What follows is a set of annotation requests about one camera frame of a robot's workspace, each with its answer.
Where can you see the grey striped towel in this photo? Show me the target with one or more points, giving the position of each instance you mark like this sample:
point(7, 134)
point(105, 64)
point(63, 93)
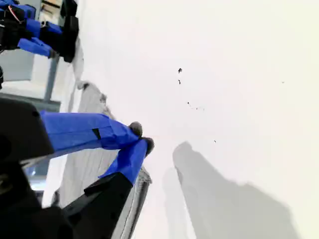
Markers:
point(84, 169)

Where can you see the black camera box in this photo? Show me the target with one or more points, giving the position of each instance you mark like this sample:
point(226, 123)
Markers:
point(71, 37)

